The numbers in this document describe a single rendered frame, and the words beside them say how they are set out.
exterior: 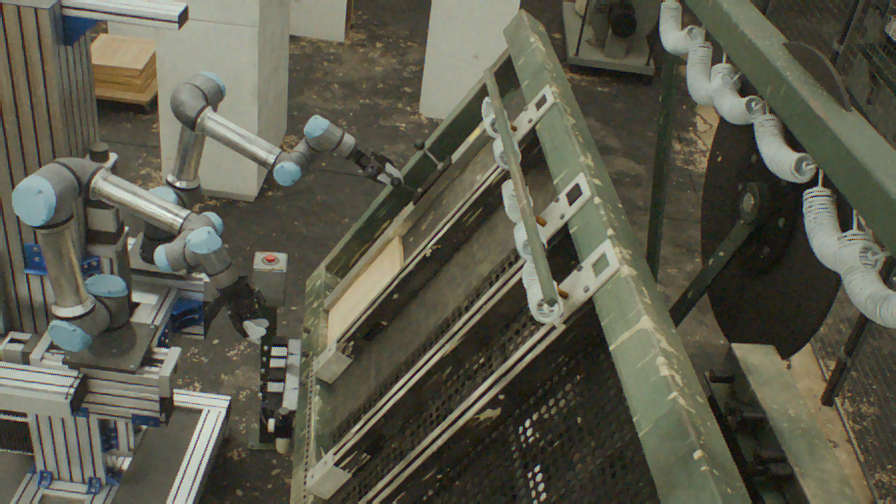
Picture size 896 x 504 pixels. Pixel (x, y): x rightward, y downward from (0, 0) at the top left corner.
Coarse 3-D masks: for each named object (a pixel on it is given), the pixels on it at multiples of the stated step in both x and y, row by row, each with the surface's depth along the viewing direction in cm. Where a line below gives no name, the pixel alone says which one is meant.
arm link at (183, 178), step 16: (192, 80) 300; (208, 80) 302; (208, 96) 299; (224, 96) 310; (192, 144) 313; (176, 160) 319; (192, 160) 318; (176, 176) 322; (192, 176) 323; (192, 192) 326
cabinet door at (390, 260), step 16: (400, 240) 317; (384, 256) 319; (400, 256) 309; (368, 272) 324; (384, 272) 313; (352, 288) 329; (368, 288) 317; (336, 304) 334; (352, 304) 322; (336, 320) 326; (336, 336) 318
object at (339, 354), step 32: (512, 128) 260; (480, 192) 268; (448, 224) 276; (416, 256) 284; (448, 256) 280; (384, 288) 291; (416, 288) 286; (352, 320) 299; (384, 320) 293; (352, 352) 299
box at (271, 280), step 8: (256, 256) 352; (280, 256) 354; (256, 264) 348; (264, 264) 349; (280, 264) 350; (256, 272) 347; (264, 272) 347; (272, 272) 347; (280, 272) 347; (256, 280) 349; (264, 280) 349; (272, 280) 349; (280, 280) 349; (264, 288) 351; (272, 288) 351; (280, 288) 351; (264, 296) 353; (272, 296) 353; (280, 296) 354; (272, 304) 355; (280, 304) 356
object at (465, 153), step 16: (480, 128) 301; (464, 144) 305; (480, 144) 302; (464, 160) 305; (448, 176) 308; (432, 192) 311; (416, 208) 314; (400, 224) 317; (384, 240) 321; (368, 256) 325; (352, 272) 330; (336, 288) 335
